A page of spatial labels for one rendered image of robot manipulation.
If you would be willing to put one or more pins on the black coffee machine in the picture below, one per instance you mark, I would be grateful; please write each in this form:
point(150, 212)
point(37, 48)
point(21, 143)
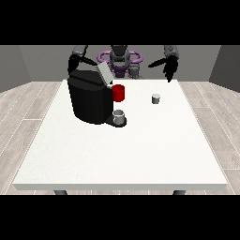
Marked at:
point(88, 98)

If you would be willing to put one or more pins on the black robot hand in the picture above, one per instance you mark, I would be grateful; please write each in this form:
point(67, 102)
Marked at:
point(170, 66)
point(75, 61)

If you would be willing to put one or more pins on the grey robot trunk purple rings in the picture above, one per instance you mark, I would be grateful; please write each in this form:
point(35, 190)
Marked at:
point(119, 59)

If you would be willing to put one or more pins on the dark table leg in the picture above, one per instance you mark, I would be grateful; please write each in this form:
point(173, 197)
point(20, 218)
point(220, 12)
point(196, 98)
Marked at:
point(179, 192)
point(60, 192)

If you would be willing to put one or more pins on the small grey coffee pod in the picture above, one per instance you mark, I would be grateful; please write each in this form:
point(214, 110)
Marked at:
point(156, 98)

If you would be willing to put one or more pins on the red pod holder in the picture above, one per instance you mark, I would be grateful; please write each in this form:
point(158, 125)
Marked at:
point(118, 92)

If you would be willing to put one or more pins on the small grey cup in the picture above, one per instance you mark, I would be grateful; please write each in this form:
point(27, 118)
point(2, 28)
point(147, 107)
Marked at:
point(119, 116)

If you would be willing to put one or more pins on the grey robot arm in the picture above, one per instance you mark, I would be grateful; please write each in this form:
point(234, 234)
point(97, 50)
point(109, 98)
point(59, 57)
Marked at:
point(80, 49)
point(171, 50)

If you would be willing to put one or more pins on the pale grey machine lid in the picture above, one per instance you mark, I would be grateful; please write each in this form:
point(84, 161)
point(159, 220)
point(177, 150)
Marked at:
point(105, 72)

